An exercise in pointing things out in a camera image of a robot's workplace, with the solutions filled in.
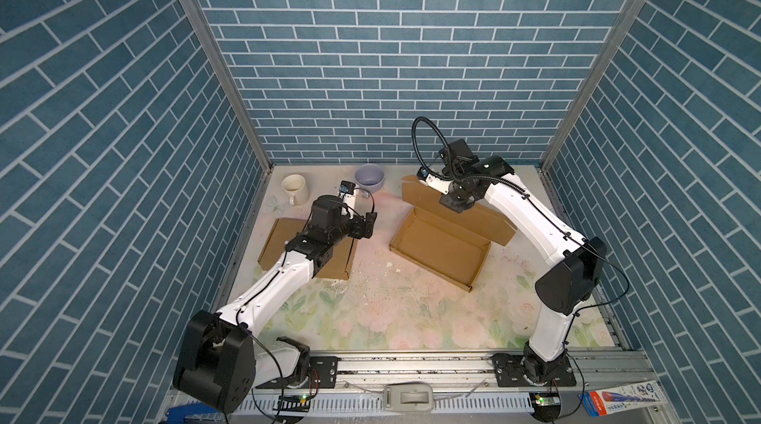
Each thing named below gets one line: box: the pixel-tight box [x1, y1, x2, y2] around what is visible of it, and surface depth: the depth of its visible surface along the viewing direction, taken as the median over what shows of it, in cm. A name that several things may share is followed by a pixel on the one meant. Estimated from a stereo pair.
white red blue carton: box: [577, 380, 669, 419], surface depth 71 cm
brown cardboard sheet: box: [389, 174, 518, 293], surface depth 98 cm
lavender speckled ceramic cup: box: [354, 163, 386, 195], surface depth 114 cm
